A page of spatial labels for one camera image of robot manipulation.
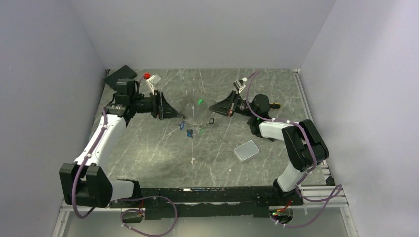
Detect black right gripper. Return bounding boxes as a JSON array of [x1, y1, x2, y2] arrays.
[[209, 91, 257, 119]]

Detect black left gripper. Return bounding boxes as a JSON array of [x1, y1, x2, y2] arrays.
[[130, 90, 181, 119]]

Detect blue key tag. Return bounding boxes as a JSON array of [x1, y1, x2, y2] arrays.
[[179, 121, 185, 130], [186, 129, 193, 138]]

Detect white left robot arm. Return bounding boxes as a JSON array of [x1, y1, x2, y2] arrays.
[[59, 78, 182, 208]]

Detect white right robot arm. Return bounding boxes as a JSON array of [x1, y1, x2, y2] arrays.
[[209, 91, 329, 205]]

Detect black box at rear left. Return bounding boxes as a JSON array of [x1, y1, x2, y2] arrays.
[[103, 65, 137, 91]]

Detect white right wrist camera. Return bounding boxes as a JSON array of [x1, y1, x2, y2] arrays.
[[233, 77, 248, 94]]

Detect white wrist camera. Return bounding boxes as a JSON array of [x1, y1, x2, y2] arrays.
[[233, 77, 248, 94], [146, 75, 161, 93]]

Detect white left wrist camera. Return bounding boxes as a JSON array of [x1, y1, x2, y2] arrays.
[[146, 75, 161, 93]]

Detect black yellow handled screwdriver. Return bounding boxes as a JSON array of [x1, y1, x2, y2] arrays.
[[269, 103, 281, 109]]

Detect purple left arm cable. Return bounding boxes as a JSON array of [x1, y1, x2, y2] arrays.
[[71, 75, 179, 237]]

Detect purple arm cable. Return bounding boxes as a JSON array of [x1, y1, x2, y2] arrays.
[[71, 75, 179, 237], [245, 71, 343, 229]]

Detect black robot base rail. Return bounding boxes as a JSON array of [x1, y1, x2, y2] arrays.
[[109, 186, 303, 220]]

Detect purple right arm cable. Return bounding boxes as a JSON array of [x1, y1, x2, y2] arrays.
[[245, 71, 343, 229]]

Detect aluminium frame rail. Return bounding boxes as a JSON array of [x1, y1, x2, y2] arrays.
[[52, 188, 359, 237]]

